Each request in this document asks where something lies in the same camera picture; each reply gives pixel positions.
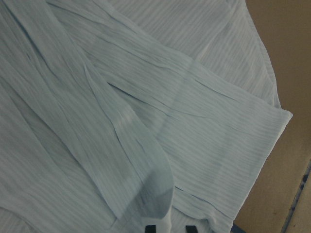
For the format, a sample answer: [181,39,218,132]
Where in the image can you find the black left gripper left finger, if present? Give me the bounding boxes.
[145,225,156,233]

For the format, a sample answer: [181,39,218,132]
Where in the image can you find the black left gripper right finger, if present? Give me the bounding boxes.
[185,225,196,233]

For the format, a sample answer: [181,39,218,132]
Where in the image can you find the light blue striped button shirt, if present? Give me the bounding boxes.
[0,0,292,233]

